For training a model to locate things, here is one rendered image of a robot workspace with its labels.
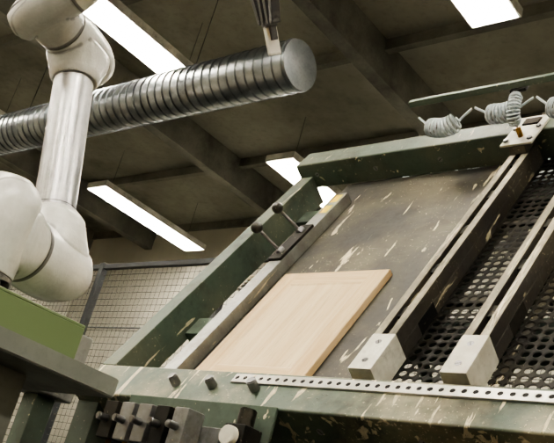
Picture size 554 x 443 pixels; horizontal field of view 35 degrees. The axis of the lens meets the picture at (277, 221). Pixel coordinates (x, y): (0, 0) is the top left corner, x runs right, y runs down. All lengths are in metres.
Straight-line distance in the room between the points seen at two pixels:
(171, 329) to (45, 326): 0.95
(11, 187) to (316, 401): 0.78
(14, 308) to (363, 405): 0.72
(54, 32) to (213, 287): 0.98
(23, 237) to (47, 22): 0.60
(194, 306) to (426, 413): 1.14
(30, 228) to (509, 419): 1.03
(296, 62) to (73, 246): 3.49
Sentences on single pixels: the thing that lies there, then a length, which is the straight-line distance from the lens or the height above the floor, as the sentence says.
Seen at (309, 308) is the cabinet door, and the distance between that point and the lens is 2.35.
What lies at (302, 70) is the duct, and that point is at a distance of 5.37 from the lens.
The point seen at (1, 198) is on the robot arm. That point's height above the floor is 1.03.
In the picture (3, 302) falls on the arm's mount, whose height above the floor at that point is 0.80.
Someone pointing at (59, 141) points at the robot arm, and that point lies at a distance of 2.15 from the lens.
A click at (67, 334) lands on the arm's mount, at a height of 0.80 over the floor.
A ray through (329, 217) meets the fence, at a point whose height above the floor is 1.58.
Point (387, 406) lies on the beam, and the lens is 1.80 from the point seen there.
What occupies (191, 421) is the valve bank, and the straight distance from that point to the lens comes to 1.98.
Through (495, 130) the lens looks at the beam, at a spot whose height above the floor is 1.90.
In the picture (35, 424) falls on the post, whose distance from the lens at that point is 2.33.
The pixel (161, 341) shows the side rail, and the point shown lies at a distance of 2.61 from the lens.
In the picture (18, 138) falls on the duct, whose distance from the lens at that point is 7.33.
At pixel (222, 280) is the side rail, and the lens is 2.79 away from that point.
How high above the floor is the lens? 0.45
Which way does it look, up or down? 23 degrees up
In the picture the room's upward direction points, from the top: 15 degrees clockwise
